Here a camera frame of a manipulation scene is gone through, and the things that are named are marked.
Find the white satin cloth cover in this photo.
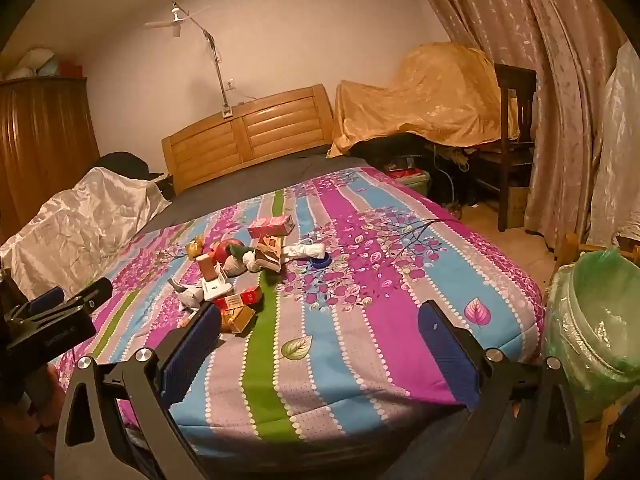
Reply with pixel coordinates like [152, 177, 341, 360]
[0, 166, 173, 306]
[587, 40, 640, 248]

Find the dark wooden chair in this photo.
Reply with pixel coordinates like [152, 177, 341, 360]
[472, 62, 538, 233]

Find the white crumpled paper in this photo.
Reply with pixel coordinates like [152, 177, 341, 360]
[170, 280, 206, 313]

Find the grey bed sheet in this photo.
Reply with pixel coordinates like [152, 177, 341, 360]
[145, 152, 366, 233]

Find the red apple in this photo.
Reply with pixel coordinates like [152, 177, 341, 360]
[209, 240, 243, 262]

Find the black clothes heap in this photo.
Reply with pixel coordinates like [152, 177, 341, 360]
[92, 151, 166, 181]

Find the wooden wardrobe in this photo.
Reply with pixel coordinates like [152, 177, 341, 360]
[0, 76, 101, 246]

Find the pink box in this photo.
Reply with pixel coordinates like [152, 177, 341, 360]
[247, 214, 295, 240]

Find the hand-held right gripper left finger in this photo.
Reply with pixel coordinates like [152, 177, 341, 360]
[54, 302, 223, 480]

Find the small cardboard box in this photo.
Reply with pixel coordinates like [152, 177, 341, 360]
[505, 186, 531, 228]

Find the floral striped bedsheet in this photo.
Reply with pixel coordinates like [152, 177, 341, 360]
[55, 165, 546, 456]

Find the wooden headboard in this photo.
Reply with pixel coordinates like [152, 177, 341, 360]
[161, 85, 335, 196]

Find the pink patterned curtain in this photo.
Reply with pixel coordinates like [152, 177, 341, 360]
[405, 0, 631, 251]

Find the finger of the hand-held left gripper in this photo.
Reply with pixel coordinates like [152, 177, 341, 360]
[4, 286, 68, 328]
[62, 277, 114, 317]

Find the golden cloth cover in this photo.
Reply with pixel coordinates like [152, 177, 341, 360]
[327, 41, 521, 158]

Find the green plastic bucket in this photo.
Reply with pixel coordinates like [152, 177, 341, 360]
[387, 167, 432, 196]

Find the red tan patterned carton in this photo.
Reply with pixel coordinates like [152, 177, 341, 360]
[254, 235, 283, 273]

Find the tangled floor cable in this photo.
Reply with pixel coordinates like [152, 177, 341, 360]
[434, 147, 468, 213]

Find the white ceiling fan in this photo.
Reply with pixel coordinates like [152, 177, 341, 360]
[144, 0, 211, 38]

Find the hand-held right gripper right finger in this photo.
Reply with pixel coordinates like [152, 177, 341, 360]
[417, 299, 587, 480]

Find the trash bin with green bag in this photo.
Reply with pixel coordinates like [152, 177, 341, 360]
[542, 245, 640, 423]

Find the brown box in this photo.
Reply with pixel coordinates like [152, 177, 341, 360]
[220, 305, 257, 336]

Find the white bedding bundle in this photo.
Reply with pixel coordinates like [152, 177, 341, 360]
[5, 49, 57, 81]

